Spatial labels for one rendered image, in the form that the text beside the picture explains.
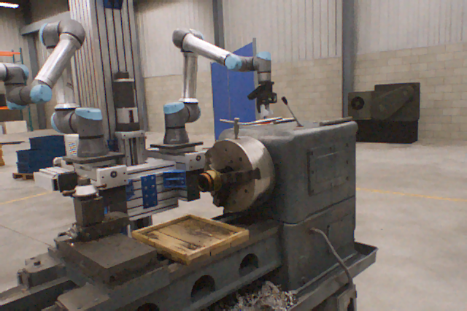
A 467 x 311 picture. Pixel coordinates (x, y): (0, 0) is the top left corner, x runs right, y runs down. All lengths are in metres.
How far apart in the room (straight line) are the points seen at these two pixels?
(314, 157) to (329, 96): 10.70
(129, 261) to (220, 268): 0.42
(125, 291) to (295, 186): 0.81
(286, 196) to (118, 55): 1.20
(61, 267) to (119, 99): 1.04
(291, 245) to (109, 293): 0.84
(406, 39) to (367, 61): 1.14
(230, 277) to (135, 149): 0.99
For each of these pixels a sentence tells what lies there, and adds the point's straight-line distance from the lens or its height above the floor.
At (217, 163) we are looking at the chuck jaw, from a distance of 1.59.
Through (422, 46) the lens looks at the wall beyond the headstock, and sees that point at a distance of 11.62.
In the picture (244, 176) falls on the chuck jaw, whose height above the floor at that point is 1.10.
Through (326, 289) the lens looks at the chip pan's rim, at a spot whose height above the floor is 0.56.
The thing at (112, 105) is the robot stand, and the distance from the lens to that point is 2.17.
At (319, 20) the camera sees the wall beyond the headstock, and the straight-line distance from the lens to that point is 12.74.
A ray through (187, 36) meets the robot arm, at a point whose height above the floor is 1.73.
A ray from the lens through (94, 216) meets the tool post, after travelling 1.34.
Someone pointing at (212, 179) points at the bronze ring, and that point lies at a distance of 1.50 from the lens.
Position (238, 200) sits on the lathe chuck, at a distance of 1.59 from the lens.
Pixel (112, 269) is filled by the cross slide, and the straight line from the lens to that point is 1.14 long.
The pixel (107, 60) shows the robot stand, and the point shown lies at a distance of 2.18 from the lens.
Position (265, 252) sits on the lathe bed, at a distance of 1.63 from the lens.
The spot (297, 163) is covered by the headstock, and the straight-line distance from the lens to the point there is 1.60.
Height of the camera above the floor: 1.41
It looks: 10 degrees down
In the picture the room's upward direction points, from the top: 3 degrees counter-clockwise
